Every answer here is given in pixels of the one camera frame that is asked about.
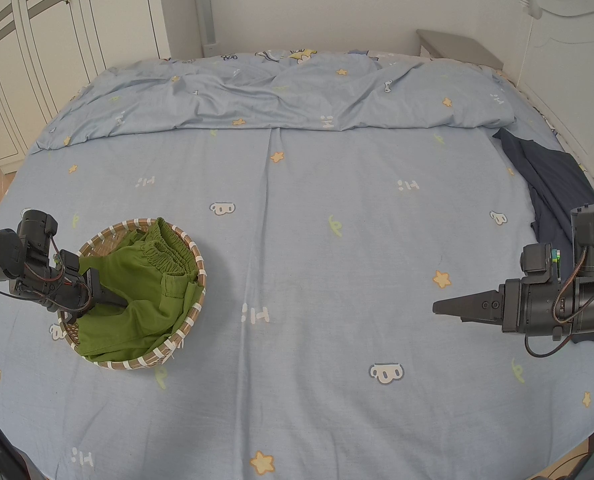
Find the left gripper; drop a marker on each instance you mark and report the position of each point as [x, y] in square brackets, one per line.
[74, 300]

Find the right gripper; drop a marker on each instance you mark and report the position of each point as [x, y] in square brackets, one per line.
[537, 308]

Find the green shorts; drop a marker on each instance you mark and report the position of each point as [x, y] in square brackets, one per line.
[142, 318]

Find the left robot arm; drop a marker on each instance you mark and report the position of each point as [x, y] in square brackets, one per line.
[7, 263]

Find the round woven basket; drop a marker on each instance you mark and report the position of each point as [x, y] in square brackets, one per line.
[192, 318]

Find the dark blue garment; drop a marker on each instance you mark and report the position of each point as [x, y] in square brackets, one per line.
[552, 183]

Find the white wardrobe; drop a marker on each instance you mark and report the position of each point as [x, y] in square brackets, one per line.
[52, 43]

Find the grey bedside table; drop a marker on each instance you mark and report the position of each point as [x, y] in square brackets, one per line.
[457, 48]

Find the pale blue quilt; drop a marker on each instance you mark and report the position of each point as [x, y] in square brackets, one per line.
[277, 98]

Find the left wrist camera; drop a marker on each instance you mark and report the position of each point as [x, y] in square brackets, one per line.
[69, 263]

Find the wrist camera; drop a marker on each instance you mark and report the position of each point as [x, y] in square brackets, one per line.
[537, 260]
[69, 263]

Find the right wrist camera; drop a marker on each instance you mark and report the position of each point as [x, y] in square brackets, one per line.
[537, 260]

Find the grey wall duct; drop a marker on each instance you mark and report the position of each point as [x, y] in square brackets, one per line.
[204, 13]

